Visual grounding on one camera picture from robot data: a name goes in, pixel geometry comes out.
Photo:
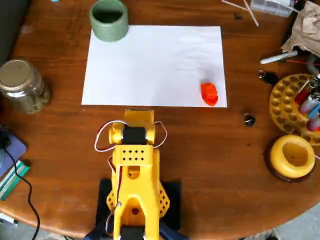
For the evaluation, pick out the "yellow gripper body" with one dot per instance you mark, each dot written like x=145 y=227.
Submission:
x=139 y=110

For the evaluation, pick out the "orange plastic object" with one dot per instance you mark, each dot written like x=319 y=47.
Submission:
x=209 y=93

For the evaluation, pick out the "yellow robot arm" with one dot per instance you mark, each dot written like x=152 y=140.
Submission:
x=140 y=175

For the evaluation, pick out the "green ribbed cup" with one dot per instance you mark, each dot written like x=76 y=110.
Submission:
x=108 y=30

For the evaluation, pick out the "white paper sheet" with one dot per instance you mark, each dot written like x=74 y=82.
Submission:
x=150 y=67

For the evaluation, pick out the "blue clamp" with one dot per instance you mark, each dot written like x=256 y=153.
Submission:
x=97 y=231
x=172 y=232

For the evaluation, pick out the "glass jar with gold lid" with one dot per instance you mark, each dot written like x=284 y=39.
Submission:
x=21 y=85

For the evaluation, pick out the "purple notebook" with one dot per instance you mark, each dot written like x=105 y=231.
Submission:
x=12 y=155

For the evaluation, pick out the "black device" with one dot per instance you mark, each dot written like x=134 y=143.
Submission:
x=4 y=136

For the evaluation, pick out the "black key fob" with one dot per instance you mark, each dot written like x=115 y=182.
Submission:
x=271 y=78

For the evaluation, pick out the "green striped book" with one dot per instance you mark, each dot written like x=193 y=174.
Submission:
x=12 y=180

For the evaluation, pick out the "yellow round holder tray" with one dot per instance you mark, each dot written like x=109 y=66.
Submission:
x=282 y=107

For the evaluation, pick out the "yellow round bowl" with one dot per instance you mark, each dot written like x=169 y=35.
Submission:
x=277 y=155

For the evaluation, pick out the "thin white stick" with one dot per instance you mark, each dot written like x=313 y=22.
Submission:
x=252 y=13
x=235 y=5

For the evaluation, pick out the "white marker pen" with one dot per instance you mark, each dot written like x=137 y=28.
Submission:
x=275 y=58

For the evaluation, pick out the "dark grey furniture panel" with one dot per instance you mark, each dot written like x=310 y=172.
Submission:
x=10 y=25

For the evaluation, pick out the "silver pink lighter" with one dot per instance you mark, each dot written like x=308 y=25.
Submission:
x=309 y=103

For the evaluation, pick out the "clear plastic box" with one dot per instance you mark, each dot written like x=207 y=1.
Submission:
x=271 y=6

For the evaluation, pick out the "blue lighter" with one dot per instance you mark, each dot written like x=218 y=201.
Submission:
x=315 y=111

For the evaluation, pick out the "grey tape roll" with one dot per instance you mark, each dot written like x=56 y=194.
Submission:
x=310 y=62

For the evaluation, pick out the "crumpled brown paper bag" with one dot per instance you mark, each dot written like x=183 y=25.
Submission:
x=307 y=27

